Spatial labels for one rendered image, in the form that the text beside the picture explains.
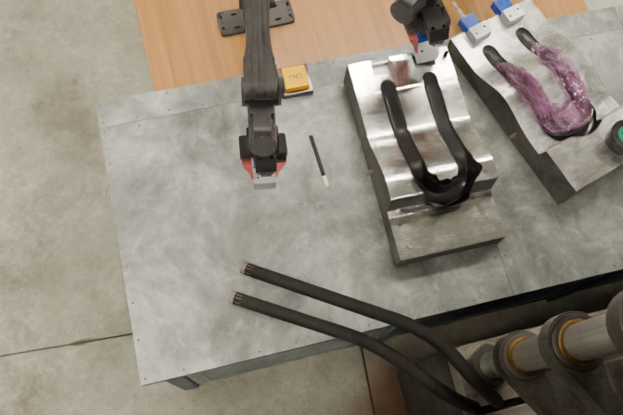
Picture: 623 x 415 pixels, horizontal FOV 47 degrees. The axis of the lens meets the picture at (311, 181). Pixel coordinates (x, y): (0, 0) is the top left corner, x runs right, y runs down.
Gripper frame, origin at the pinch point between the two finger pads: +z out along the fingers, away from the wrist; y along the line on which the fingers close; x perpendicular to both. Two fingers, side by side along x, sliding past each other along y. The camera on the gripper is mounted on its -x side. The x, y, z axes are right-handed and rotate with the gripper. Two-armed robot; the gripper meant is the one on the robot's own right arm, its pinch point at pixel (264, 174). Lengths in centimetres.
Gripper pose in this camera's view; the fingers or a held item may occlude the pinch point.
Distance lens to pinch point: 159.6
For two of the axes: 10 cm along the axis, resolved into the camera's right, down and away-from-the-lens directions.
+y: 9.9, -0.8, 0.9
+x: -1.2, -7.0, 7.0
